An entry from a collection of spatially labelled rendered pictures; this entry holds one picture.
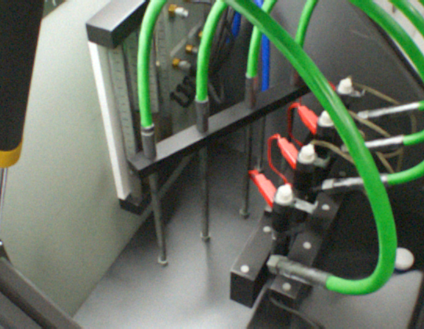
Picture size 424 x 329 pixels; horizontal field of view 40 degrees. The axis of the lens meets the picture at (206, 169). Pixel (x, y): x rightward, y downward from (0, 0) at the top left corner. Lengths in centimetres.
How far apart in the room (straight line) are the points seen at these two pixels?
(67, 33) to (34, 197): 21
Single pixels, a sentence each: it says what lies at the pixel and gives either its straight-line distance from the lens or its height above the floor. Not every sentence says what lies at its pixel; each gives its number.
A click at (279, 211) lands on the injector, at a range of 75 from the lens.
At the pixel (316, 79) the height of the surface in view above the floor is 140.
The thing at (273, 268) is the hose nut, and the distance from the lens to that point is 67.
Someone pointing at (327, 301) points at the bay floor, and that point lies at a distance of 100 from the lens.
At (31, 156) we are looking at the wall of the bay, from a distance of 73.
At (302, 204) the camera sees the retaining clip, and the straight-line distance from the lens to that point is 74.
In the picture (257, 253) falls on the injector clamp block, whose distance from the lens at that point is 86.
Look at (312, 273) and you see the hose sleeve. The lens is 62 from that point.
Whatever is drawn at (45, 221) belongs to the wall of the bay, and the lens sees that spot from 81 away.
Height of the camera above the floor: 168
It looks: 47 degrees down
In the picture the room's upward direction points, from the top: 1 degrees counter-clockwise
